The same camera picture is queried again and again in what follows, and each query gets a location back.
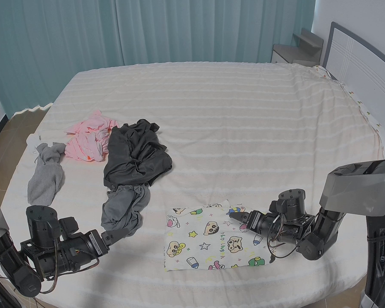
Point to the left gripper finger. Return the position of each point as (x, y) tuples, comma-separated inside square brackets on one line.
[(115, 235)]

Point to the blue-green curtain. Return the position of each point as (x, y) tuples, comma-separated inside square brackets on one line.
[(147, 21)]

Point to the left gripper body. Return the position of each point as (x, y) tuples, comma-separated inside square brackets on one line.
[(80, 250)]

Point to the pink garment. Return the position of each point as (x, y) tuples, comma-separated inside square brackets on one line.
[(83, 146)]

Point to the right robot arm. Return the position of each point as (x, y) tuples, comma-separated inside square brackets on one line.
[(356, 188)]

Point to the white printed pyjama top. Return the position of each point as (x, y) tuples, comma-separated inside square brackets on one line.
[(211, 245)]

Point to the grey bedside table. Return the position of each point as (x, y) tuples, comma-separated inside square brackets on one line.
[(288, 53)]

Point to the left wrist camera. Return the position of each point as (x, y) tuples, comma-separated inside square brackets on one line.
[(70, 226)]

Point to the grey and white garment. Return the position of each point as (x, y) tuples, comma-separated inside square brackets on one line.
[(45, 178)]

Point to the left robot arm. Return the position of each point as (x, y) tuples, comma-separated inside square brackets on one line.
[(40, 223)]

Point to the dark grey garment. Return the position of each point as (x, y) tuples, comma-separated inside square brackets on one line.
[(122, 210)]

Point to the black garment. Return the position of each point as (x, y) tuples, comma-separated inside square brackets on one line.
[(131, 159)]

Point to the bed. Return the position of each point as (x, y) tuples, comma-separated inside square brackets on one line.
[(227, 107)]

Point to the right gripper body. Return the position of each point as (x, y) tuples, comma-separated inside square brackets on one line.
[(264, 225)]

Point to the white printed pillow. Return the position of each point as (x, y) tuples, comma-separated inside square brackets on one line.
[(377, 130), (322, 71)]

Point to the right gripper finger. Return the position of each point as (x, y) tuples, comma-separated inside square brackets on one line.
[(242, 218)]

